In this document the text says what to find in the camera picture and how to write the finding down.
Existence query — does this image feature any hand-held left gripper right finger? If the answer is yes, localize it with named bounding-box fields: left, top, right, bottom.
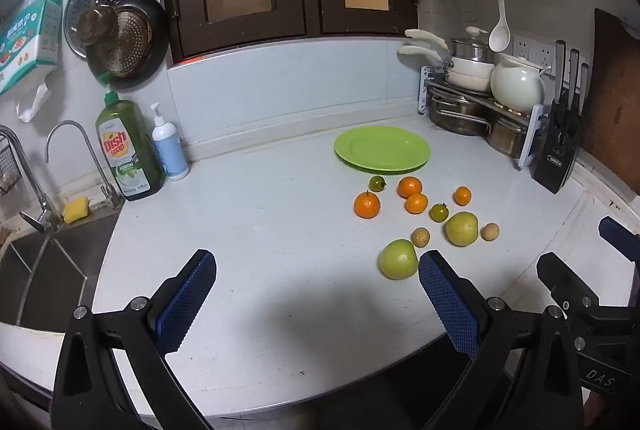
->
left=418, top=250, right=583, bottom=430

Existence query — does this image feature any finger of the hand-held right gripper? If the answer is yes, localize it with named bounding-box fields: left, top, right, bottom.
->
left=536, top=252, right=598, bottom=311
left=598, top=216, right=640, bottom=256

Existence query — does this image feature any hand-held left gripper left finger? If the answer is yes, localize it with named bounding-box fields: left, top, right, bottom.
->
left=51, top=249, right=217, bottom=430

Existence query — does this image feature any yellowish green guava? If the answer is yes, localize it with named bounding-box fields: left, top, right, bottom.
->
left=445, top=211, right=479, bottom=247

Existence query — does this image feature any orange with green stem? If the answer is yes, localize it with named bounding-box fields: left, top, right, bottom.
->
left=354, top=191, right=381, bottom=219

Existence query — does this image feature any green plate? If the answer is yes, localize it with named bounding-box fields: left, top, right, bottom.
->
left=334, top=126, right=431, bottom=174

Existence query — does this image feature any black knife block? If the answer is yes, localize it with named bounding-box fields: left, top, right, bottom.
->
left=531, top=103, right=587, bottom=194

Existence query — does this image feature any grey pot rack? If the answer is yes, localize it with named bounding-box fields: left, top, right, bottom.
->
left=417, top=65, right=551, bottom=170

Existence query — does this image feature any steel sink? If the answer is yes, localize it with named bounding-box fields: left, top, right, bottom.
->
left=0, top=210, right=121, bottom=333

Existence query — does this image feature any brown wooden cutting board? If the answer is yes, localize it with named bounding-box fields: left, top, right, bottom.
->
left=580, top=8, right=640, bottom=196

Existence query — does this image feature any yellow sponge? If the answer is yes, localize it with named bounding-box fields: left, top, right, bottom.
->
left=62, top=197, right=91, bottom=224

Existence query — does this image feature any small steel pot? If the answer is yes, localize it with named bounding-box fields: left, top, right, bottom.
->
left=485, top=115, right=538, bottom=159

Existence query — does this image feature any white pump bottle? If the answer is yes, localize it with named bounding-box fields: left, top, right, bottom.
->
left=149, top=103, right=190, bottom=181

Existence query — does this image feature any green dish soap bottle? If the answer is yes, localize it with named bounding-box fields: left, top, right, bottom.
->
left=95, top=73, right=166, bottom=202

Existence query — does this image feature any steel tap with lever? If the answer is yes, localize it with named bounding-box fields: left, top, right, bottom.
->
left=0, top=125, right=63, bottom=233

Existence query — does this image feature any white kettle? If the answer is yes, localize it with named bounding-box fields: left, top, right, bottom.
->
left=490, top=54, right=551, bottom=113

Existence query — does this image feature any wide steel pot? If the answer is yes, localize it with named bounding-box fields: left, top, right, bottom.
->
left=429, top=88, right=493, bottom=136

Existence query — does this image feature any cream pan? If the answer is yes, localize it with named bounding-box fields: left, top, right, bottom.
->
left=398, top=44, right=493, bottom=94
left=404, top=29, right=496, bottom=80

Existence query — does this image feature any gooseneck steel faucet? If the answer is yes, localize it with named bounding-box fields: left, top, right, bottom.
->
left=46, top=120, right=125, bottom=211

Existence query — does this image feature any white spoon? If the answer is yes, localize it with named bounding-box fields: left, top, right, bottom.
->
left=488, top=0, right=511, bottom=52

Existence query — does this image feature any steel pot with glass lid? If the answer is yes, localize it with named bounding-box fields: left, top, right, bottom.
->
left=450, top=26, right=493, bottom=64

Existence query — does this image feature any black frying pan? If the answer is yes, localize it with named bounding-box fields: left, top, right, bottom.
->
left=86, top=0, right=169, bottom=91

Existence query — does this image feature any golden colander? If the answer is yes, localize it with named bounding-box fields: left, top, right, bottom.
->
left=97, top=8, right=153, bottom=76

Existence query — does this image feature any small copper pot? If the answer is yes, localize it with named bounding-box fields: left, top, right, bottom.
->
left=76, top=0, right=119, bottom=47

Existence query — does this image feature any printed bag box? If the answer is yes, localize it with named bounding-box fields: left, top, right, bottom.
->
left=0, top=0, right=64, bottom=96

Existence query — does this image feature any black handled knife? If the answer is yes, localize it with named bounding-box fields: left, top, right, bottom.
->
left=566, top=49, right=580, bottom=111
left=552, top=40, right=567, bottom=106
left=577, top=63, right=591, bottom=117

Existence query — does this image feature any white wall socket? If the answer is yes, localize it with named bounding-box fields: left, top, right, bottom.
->
left=512, top=35, right=556, bottom=77

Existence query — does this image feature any wire basket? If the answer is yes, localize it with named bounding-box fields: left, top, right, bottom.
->
left=0, top=133, right=23, bottom=198

